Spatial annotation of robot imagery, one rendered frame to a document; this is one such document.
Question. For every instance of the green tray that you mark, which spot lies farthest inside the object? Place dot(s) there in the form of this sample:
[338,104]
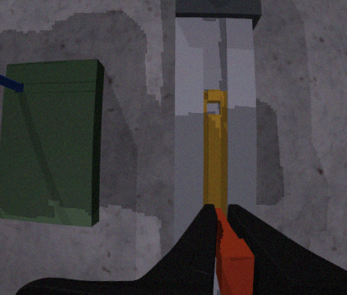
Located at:
[50,142]

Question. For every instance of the grey flat bar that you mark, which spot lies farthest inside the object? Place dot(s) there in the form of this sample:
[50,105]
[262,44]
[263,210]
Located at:
[213,49]

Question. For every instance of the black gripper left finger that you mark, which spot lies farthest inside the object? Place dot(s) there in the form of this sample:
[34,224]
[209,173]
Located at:
[188,269]

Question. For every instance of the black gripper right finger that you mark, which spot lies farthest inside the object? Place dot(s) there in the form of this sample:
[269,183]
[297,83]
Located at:
[282,266]

